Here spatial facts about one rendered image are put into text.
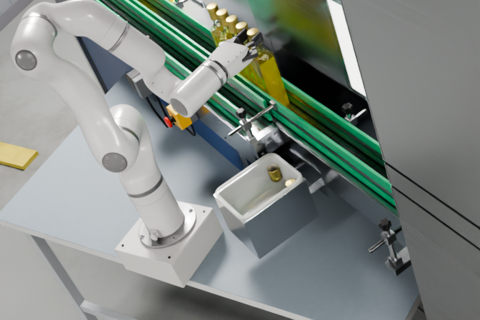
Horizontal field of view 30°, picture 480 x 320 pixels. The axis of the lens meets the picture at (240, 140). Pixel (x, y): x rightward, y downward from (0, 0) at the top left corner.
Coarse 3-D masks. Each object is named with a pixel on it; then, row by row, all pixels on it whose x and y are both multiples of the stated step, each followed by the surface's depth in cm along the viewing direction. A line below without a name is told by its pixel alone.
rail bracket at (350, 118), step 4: (344, 104) 245; (348, 104) 244; (344, 108) 244; (348, 108) 243; (352, 108) 244; (348, 112) 244; (360, 112) 248; (364, 112) 248; (348, 116) 246; (352, 116) 246; (356, 116) 247; (348, 120) 246; (352, 120) 246; (356, 120) 247; (352, 124) 247
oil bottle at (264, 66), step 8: (264, 48) 261; (264, 56) 260; (272, 56) 261; (256, 64) 261; (264, 64) 261; (272, 64) 262; (256, 72) 265; (264, 72) 262; (272, 72) 264; (264, 80) 264; (272, 80) 265; (280, 80) 267; (264, 88) 267; (272, 88) 266; (280, 88) 268; (272, 96) 268; (280, 96) 269
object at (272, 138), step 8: (272, 128) 266; (256, 136) 265; (264, 136) 265; (272, 136) 266; (280, 136) 268; (256, 144) 264; (264, 144) 266; (272, 144) 267; (280, 144) 269; (256, 152) 266; (264, 152) 267
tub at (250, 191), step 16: (272, 160) 265; (240, 176) 262; (256, 176) 265; (288, 176) 262; (224, 192) 261; (240, 192) 264; (256, 192) 265; (272, 192) 263; (240, 208) 262; (256, 208) 260
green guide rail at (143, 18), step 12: (120, 0) 338; (132, 12) 335; (144, 12) 322; (144, 24) 328; (156, 24) 314; (168, 36) 311; (180, 48) 307; (192, 48) 296; (192, 60) 302; (204, 60) 290; (228, 84) 284; (240, 84) 273; (240, 96) 280; (252, 96) 269; (264, 108) 266
